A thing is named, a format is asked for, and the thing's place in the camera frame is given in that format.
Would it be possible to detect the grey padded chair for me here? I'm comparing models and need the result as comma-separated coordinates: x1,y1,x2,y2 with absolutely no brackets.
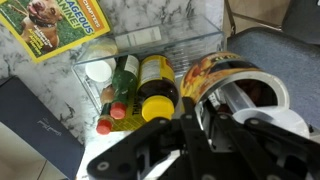
223,0,320,129

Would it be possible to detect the yellow capped dark bottle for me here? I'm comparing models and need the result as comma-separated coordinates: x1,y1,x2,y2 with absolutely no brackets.
135,54,180,123

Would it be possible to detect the yellow dog book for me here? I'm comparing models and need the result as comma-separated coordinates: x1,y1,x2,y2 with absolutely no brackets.
0,0,112,64

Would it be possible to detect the brown bottle red cap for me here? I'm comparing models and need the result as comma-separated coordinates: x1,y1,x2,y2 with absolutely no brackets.
95,84,118,136

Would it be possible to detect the dark blue open box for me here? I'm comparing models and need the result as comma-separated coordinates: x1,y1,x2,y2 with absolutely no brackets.
0,75,86,180

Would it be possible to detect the yellow medicine box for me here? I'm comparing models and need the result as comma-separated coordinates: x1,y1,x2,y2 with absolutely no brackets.
111,96,148,133

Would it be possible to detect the green bottle red cap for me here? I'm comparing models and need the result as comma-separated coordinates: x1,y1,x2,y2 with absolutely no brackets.
109,54,140,120

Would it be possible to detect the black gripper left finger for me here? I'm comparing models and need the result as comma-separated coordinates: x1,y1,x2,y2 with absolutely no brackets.
87,96,214,180

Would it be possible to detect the black office chair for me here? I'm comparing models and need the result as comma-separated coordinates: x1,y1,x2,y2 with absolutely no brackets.
281,0,320,46

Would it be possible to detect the white capped jar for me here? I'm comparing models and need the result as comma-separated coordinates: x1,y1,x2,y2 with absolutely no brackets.
83,43,118,84

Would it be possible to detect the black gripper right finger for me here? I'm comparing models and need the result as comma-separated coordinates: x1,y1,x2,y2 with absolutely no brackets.
199,99,320,180

